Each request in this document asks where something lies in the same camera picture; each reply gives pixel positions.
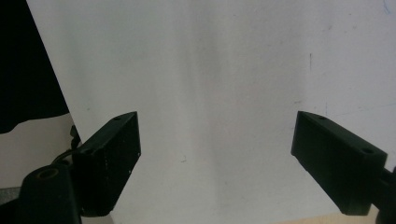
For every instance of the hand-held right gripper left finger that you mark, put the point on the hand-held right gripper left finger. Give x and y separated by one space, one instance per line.
106 161

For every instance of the dark cloth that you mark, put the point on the dark cloth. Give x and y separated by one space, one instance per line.
25 68

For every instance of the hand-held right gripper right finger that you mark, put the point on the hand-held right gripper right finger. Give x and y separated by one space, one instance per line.
336 161

